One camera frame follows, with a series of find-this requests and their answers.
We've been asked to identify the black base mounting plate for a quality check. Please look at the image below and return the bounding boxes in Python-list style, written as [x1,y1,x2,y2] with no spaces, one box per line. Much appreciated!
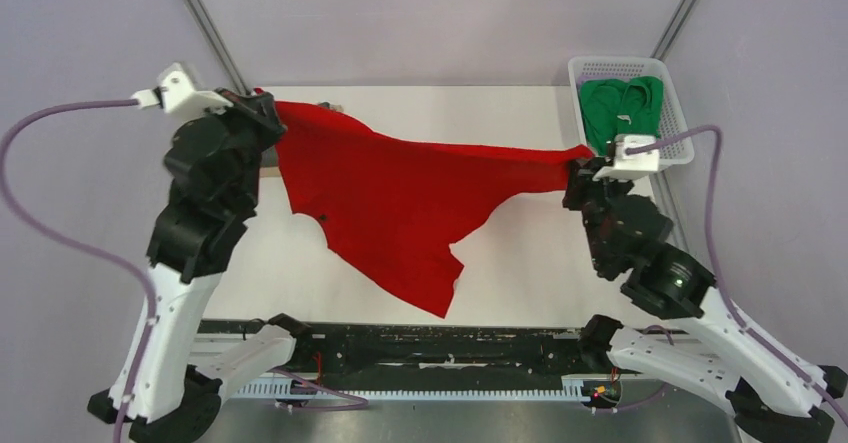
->
[185,319,647,394]

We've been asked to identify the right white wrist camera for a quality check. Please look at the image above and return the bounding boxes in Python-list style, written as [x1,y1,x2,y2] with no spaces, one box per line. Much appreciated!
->
[593,134,660,181]

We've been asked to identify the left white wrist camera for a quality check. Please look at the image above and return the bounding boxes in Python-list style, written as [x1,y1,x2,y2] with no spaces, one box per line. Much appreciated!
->
[131,62,233,123]

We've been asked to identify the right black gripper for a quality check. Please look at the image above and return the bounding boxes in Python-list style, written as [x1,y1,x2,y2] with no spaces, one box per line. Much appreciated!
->
[560,156,633,271]

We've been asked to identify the white plastic basket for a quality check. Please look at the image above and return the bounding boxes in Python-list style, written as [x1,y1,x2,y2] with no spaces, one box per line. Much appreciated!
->
[568,56,688,154]

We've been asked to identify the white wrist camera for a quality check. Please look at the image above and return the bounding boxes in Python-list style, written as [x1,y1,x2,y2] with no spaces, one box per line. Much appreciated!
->
[593,134,660,181]
[131,62,233,123]

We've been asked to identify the white slotted cable duct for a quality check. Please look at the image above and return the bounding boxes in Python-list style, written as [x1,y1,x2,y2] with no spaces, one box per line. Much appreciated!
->
[233,375,611,403]

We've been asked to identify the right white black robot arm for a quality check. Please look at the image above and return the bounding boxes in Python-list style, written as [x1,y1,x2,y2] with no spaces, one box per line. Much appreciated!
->
[563,158,847,442]

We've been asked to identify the red t-shirt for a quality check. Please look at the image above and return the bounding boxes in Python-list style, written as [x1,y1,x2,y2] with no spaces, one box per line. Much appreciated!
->
[259,100,591,318]

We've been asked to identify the folded beige t-shirt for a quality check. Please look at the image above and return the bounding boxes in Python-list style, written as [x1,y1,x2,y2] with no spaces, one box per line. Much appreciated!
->
[259,165,279,178]

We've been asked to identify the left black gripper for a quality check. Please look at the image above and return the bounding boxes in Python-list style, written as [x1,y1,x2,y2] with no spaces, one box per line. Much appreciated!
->
[196,86,289,211]

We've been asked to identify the green t-shirt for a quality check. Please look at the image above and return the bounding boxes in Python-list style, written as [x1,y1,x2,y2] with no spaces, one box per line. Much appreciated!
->
[578,76,665,154]

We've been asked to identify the aluminium frame rail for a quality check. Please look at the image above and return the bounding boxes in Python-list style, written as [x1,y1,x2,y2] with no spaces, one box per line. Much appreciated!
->
[150,330,753,382]

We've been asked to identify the folded dark grey t-shirt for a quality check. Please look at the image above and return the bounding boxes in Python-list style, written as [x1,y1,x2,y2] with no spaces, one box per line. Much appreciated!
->
[261,101,344,169]

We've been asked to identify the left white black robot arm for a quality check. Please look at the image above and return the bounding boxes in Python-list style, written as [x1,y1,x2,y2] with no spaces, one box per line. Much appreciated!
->
[88,88,314,442]

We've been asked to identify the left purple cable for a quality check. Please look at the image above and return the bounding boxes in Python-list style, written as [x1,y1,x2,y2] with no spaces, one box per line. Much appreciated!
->
[0,98,369,443]

